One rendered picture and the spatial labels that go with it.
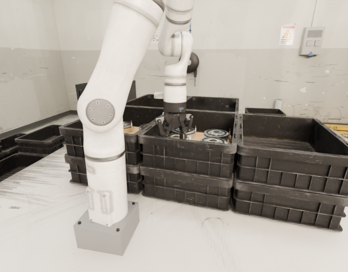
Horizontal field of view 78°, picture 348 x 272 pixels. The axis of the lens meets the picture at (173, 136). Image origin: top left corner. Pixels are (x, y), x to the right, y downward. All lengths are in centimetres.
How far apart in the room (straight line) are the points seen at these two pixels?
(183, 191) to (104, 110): 39
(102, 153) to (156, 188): 30
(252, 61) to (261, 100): 71
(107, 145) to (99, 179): 8
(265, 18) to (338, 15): 106
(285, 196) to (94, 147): 51
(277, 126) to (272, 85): 328
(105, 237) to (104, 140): 23
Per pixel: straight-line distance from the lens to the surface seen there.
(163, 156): 66
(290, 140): 103
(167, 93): 68
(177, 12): 61
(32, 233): 76
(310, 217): 74
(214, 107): 138
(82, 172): 86
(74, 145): 83
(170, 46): 67
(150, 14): 45
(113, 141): 51
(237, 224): 70
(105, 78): 44
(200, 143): 61
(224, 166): 64
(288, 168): 65
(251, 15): 421
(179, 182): 70
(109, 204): 55
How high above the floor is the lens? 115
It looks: 20 degrees down
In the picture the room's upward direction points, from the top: straight up
